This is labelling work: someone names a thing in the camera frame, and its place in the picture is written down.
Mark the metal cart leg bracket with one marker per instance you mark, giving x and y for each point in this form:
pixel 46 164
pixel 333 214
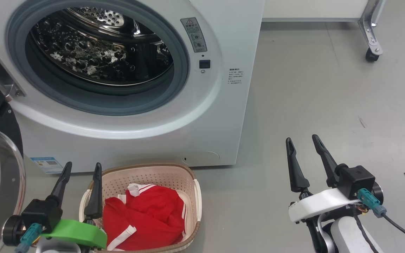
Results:
pixel 371 28

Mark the black door latch socket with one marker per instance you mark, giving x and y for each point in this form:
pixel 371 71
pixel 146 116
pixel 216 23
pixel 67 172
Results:
pixel 204 64

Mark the cream laundry basket brown rim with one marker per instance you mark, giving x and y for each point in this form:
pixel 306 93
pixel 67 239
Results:
pixel 153 175

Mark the perforated steel washer drum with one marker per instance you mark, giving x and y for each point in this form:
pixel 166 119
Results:
pixel 100 52

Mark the white cabinet panel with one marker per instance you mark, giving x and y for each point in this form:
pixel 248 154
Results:
pixel 311 8

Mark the small printed text label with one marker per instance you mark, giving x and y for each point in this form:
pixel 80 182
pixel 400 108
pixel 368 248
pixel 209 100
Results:
pixel 235 75

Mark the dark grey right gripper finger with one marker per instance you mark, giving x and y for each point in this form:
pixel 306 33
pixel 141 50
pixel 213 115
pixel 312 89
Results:
pixel 327 163
pixel 298 179

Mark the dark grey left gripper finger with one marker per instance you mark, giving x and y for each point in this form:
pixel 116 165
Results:
pixel 61 191
pixel 95 203

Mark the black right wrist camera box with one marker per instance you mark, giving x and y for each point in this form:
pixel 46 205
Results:
pixel 355 181

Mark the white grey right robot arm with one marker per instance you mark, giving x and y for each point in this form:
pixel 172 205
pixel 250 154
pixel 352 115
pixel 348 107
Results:
pixel 343 235

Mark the grey rubber door gasket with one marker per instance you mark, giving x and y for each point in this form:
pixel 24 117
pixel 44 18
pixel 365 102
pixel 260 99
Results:
pixel 181 70

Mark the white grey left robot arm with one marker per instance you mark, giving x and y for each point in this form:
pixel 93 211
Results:
pixel 12 230

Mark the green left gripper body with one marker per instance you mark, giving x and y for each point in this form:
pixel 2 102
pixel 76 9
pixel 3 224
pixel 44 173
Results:
pixel 79 230

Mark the red white striped garment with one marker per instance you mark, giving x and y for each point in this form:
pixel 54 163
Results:
pixel 153 218

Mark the white front-load washing machine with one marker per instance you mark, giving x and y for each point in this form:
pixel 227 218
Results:
pixel 206 123

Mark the grey warning sticker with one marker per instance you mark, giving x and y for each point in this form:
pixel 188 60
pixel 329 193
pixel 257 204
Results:
pixel 193 35

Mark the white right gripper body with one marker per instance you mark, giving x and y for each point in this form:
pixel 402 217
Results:
pixel 315 205

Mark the blue energy label sticker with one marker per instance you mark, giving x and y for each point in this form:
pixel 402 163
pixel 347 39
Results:
pixel 47 165

